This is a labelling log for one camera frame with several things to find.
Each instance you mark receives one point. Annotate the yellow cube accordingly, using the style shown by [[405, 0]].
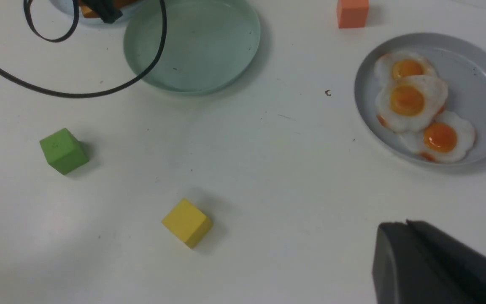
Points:
[[188, 223]]

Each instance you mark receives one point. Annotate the mint green centre plate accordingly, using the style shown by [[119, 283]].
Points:
[[209, 43]]

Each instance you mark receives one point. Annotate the bottom toast slice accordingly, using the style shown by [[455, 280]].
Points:
[[118, 3]]

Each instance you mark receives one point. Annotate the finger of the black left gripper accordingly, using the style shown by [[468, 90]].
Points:
[[102, 9]]

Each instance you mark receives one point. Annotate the orange cube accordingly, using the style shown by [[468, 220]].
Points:
[[352, 13]]

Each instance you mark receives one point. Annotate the light blue bread plate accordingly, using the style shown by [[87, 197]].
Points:
[[66, 7]]

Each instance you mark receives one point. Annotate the green cube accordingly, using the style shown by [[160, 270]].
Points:
[[63, 151]]

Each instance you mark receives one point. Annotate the fried egg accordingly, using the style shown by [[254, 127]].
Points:
[[447, 139], [397, 65], [411, 103]]

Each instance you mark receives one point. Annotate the grey egg plate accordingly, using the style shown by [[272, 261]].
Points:
[[460, 63]]

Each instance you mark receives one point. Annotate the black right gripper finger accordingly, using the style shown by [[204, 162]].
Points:
[[417, 263]]

